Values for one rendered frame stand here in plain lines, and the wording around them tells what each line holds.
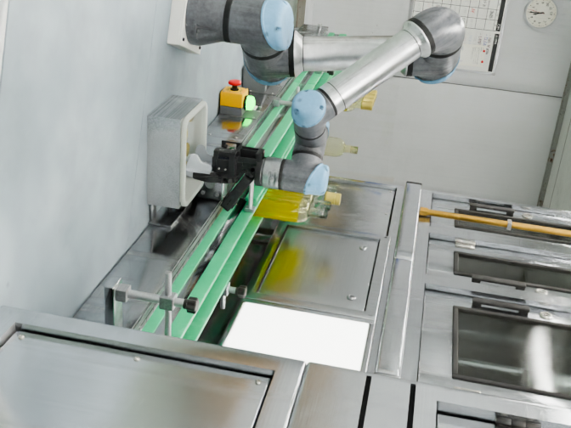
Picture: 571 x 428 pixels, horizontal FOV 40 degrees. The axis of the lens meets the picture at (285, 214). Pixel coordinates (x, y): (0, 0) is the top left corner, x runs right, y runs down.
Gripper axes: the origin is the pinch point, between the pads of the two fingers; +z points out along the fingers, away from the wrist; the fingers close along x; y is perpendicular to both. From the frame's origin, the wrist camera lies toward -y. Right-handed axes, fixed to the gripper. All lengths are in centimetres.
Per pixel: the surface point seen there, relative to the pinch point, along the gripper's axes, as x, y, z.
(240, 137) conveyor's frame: -32.1, -3.2, -6.2
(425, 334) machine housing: 1, -35, -64
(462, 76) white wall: -605, -136, -90
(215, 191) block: -9.3, -9.6, -5.9
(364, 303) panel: -2, -31, -48
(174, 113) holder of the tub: 5.3, 15.6, 0.3
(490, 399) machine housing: 75, 6, -70
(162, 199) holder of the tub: 9.6, -4.6, 1.6
